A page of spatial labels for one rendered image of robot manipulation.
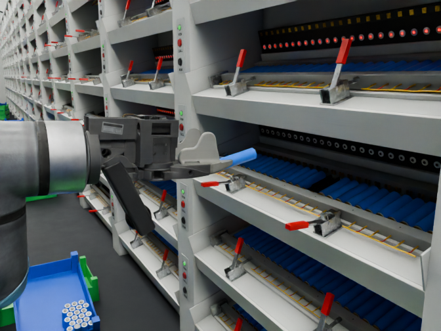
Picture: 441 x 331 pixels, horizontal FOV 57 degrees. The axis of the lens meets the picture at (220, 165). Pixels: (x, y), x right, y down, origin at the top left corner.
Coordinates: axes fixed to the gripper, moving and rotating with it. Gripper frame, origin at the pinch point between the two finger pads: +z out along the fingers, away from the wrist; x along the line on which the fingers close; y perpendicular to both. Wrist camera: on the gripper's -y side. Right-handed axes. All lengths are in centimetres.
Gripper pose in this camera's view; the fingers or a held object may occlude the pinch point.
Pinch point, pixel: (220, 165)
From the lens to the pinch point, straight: 61.6
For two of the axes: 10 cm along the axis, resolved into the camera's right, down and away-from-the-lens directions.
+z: 8.7, -0.5, 4.9
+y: 0.5, -9.8, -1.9
